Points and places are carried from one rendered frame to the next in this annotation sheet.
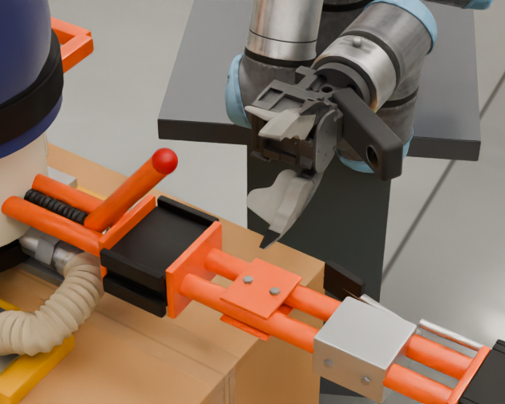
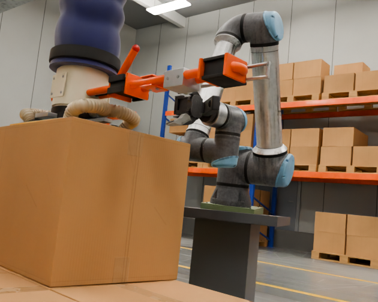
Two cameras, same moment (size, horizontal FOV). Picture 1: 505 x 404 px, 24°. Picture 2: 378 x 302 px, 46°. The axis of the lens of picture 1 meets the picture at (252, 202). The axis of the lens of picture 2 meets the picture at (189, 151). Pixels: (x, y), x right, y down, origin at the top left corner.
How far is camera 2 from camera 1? 116 cm
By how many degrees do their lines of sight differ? 48
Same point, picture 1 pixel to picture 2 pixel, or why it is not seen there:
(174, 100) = not seen: hidden behind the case
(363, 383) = (177, 76)
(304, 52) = (203, 129)
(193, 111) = not seen: hidden behind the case
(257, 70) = (187, 133)
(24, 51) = (107, 38)
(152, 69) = not seen: outside the picture
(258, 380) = (153, 157)
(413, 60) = (235, 115)
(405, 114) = (233, 140)
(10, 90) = (99, 46)
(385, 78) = (222, 107)
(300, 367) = (174, 183)
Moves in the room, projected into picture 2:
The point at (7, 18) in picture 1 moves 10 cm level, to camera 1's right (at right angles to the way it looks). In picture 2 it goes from (105, 27) to (136, 27)
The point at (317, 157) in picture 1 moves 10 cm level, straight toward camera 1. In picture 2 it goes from (192, 106) to (183, 98)
